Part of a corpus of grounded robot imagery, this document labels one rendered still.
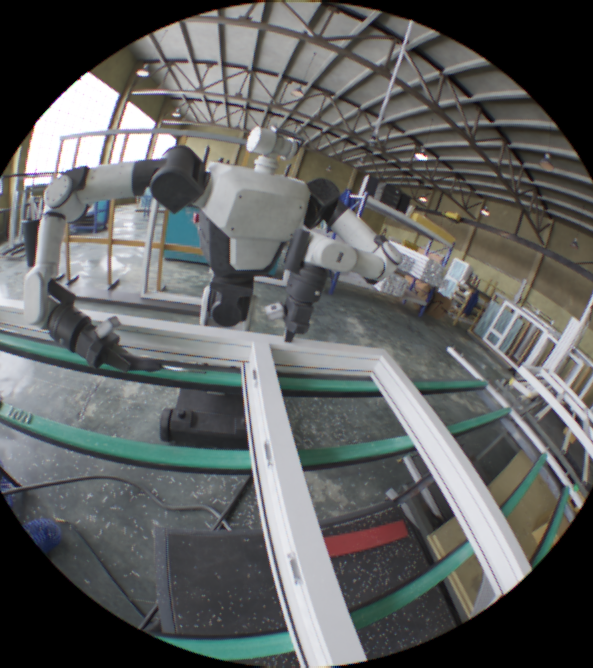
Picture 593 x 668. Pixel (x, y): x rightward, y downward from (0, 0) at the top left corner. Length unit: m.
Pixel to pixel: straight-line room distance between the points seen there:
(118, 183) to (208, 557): 0.87
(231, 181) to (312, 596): 0.71
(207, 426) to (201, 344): 0.76
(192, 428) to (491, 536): 1.27
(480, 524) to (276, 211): 0.87
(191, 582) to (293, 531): 0.39
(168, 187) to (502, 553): 1.05
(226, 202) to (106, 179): 0.29
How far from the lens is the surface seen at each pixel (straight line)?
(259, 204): 0.56
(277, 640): 0.42
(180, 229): 4.18
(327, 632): 0.36
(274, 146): 0.62
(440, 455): 0.65
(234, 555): 0.68
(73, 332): 0.54
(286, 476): 0.37
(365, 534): 0.75
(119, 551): 1.33
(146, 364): 0.51
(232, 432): 1.30
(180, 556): 0.68
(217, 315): 0.75
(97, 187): 0.61
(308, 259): 0.52
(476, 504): 0.63
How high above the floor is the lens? 1.26
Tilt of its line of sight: 28 degrees down
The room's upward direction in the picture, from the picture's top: 19 degrees clockwise
